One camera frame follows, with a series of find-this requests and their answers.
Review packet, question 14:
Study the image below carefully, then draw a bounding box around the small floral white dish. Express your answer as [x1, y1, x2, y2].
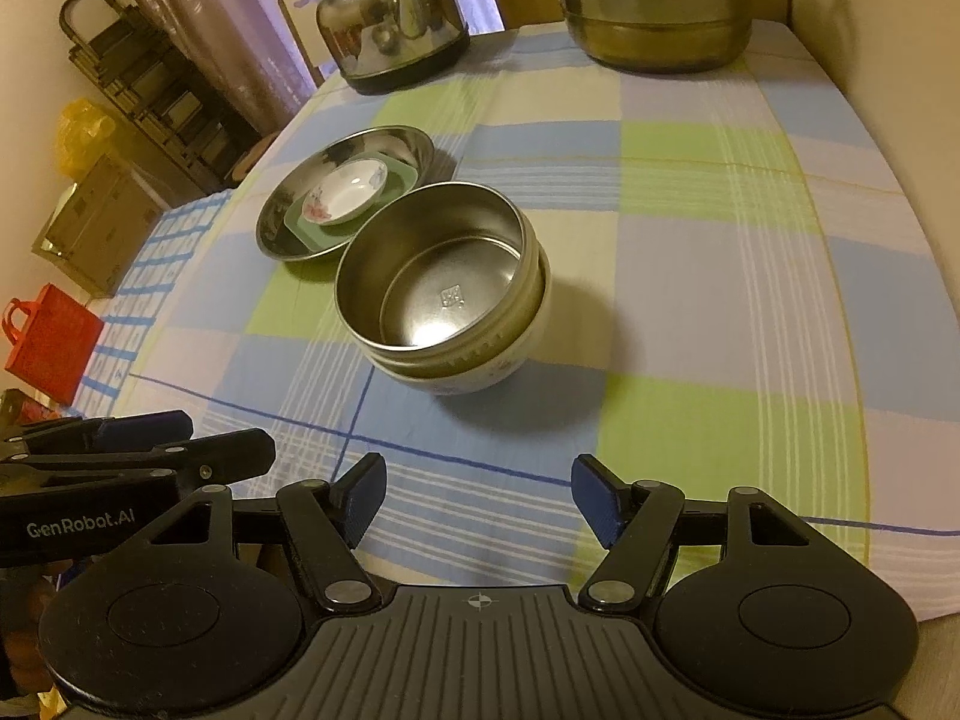
[300, 160, 390, 228]

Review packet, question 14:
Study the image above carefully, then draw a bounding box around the red shopping bag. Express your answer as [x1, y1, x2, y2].
[4, 283, 105, 403]

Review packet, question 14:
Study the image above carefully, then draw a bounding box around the stainless steel steamer pot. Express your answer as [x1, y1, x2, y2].
[513, 0, 793, 76]

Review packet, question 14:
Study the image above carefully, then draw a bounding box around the pastel checked tablecloth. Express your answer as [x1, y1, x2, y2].
[75, 15, 925, 625]

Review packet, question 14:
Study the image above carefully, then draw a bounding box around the stainless steel bowl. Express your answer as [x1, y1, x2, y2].
[334, 181, 543, 371]

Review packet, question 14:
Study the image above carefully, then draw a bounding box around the cardboard box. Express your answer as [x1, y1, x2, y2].
[31, 154, 170, 298]

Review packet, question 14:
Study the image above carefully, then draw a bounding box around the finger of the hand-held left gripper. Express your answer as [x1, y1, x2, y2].
[22, 428, 277, 492]
[0, 410, 194, 460]

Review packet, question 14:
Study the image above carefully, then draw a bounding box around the dark wooden rack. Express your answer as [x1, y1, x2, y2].
[60, 0, 265, 194]

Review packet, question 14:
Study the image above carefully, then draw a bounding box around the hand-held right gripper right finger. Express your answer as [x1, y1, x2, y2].
[570, 454, 816, 613]

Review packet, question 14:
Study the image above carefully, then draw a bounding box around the yellow plastic bag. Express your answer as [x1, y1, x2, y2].
[56, 96, 118, 182]

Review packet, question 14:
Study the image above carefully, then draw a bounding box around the stainless steel kettle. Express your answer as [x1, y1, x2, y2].
[314, 0, 472, 97]

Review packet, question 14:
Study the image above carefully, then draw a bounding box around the round stainless steel plate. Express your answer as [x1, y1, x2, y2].
[255, 125, 437, 264]

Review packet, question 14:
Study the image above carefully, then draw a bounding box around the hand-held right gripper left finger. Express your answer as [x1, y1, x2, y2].
[146, 452, 389, 614]

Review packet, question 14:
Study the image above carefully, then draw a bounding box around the blue white checked cloth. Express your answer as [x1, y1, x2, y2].
[78, 190, 235, 421]

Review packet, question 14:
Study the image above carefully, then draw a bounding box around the green rectangular plate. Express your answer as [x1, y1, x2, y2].
[283, 157, 418, 257]

